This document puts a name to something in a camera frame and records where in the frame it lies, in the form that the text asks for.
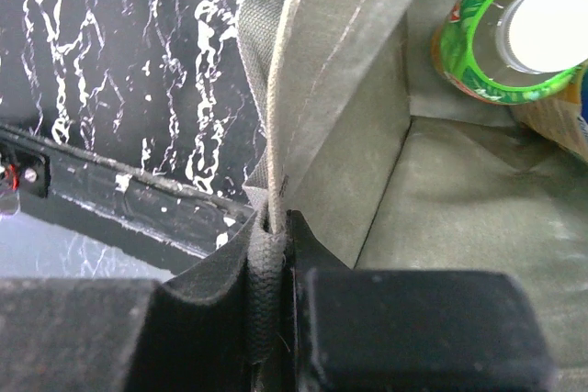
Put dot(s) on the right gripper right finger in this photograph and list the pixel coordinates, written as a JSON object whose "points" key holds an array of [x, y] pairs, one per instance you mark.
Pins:
{"points": [[409, 330]]}

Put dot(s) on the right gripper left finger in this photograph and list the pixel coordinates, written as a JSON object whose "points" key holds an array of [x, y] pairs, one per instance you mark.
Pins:
{"points": [[77, 315]]}

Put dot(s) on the green canvas bag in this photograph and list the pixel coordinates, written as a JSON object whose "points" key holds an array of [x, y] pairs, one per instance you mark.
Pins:
{"points": [[394, 168]]}

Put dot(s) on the white cap green tea bottle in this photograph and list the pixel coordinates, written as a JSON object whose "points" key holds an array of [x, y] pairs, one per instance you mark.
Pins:
{"points": [[530, 55]]}

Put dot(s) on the black front table rail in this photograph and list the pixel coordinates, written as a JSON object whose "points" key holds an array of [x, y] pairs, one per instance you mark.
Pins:
{"points": [[154, 219]]}

